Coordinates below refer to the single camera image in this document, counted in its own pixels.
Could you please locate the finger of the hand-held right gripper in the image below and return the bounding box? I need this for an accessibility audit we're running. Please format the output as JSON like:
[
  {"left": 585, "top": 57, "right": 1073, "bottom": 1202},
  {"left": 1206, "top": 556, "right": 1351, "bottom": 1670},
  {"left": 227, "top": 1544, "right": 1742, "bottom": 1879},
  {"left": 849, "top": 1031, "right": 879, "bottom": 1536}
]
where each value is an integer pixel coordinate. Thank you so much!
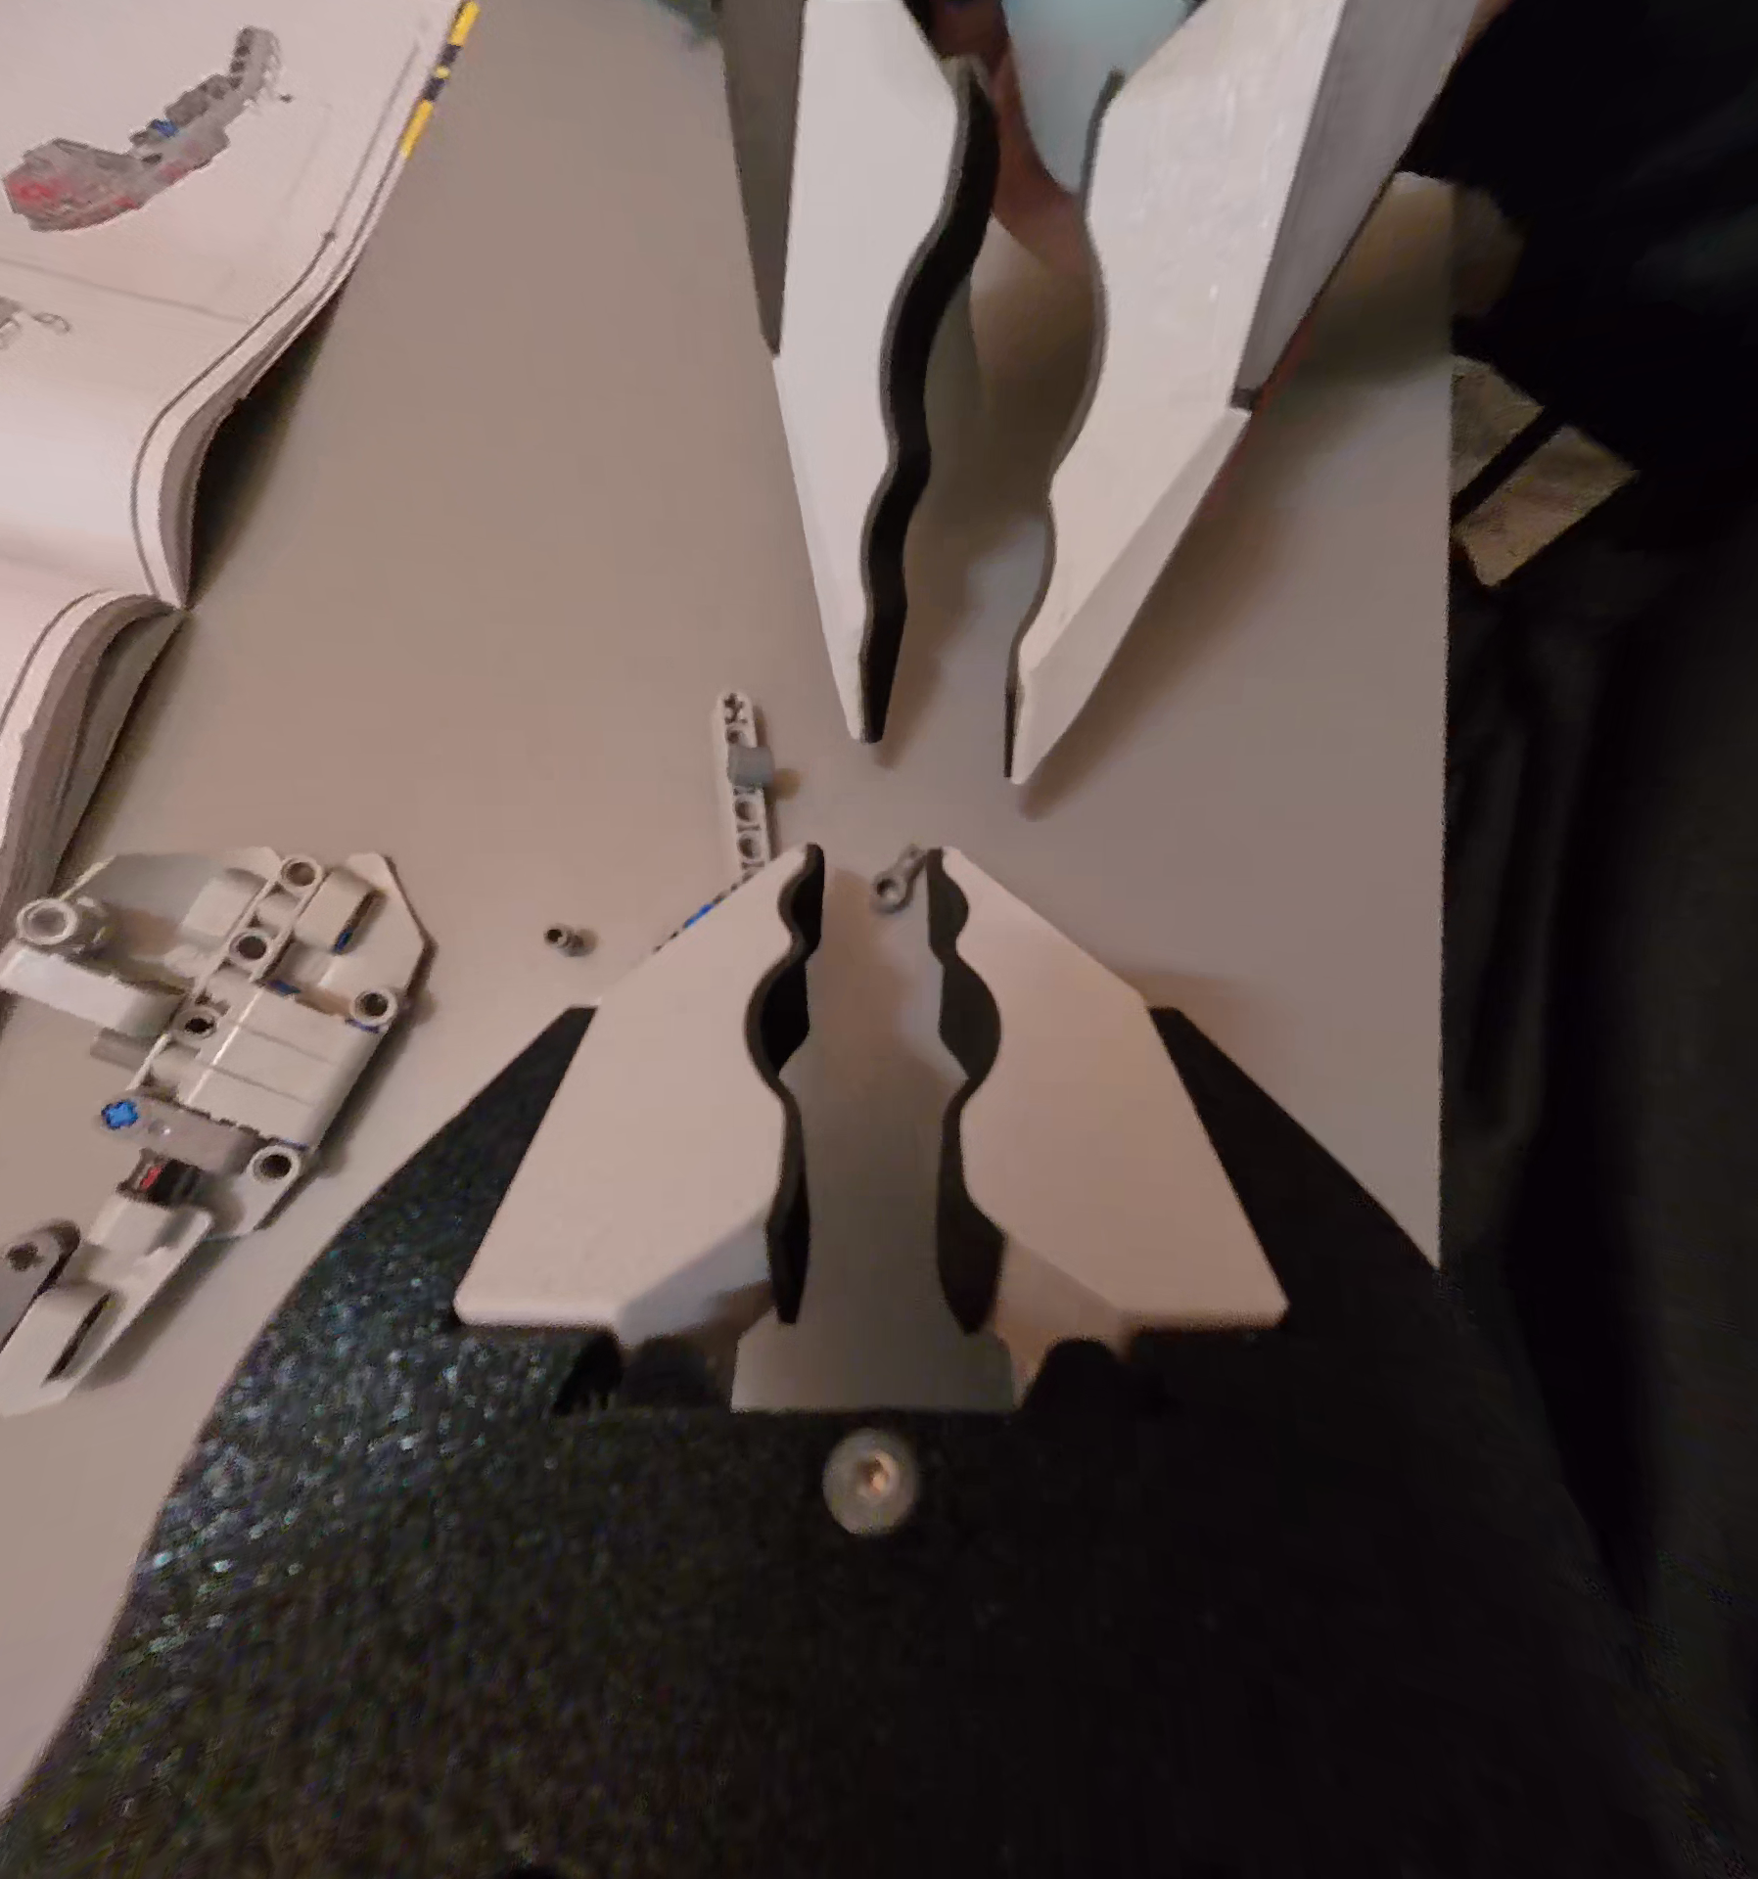
[
  {"left": 1002, "top": 0, "right": 1525, "bottom": 787},
  {"left": 769, "top": 0, "right": 1002, "bottom": 748}
]

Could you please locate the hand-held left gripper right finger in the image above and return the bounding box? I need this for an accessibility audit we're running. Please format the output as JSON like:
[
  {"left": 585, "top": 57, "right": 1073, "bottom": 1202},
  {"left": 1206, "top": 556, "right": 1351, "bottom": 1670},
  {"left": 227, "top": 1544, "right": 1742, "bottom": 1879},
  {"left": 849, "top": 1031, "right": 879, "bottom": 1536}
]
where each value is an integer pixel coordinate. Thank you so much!
[{"left": 922, "top": 846, "right": 1292, "bottom": 1351}]

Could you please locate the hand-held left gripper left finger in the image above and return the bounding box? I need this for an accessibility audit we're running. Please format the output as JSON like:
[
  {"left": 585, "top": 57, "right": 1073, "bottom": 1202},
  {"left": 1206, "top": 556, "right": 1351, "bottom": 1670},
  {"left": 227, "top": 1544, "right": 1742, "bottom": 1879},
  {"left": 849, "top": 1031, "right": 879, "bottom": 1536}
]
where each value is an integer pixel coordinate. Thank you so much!
[{"left": 452, "top": 844, "right": 830, "bottom": 1347}]

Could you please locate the grey perforated brick beam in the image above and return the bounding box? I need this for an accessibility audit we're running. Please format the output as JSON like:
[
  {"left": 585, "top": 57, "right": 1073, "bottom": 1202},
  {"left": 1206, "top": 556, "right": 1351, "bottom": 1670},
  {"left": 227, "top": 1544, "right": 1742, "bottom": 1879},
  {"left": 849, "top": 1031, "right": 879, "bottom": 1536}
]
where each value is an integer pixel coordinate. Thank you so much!
[{"left": 665, "top": 689, "right": 789, "bottom": 949}]

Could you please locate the grey brick assembly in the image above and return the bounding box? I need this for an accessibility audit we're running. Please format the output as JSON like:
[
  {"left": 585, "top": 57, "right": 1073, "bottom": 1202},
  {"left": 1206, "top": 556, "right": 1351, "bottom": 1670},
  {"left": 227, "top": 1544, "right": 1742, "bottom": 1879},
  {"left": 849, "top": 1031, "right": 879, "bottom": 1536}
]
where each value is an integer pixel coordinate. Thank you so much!
[{"left": 0, "top": 846, "right": 431, "bottom": 1419}]

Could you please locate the dark cloth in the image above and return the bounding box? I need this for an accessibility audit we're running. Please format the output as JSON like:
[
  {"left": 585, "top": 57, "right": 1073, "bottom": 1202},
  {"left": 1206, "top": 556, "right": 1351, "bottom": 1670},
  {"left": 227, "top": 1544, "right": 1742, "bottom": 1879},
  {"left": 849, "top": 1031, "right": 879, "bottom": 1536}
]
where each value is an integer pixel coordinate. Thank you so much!
[{"left": 1437, "top": 483, "right": 1758, "bottom": 1879}]

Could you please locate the open instruction booklet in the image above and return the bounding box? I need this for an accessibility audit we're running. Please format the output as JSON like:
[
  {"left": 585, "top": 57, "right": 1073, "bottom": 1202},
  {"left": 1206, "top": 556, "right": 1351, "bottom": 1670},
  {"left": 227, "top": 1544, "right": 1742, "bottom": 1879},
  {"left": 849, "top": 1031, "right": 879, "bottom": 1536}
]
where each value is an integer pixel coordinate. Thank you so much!
[{"left": 0, "top": 0, "right": 481, "bottom": 1118}]

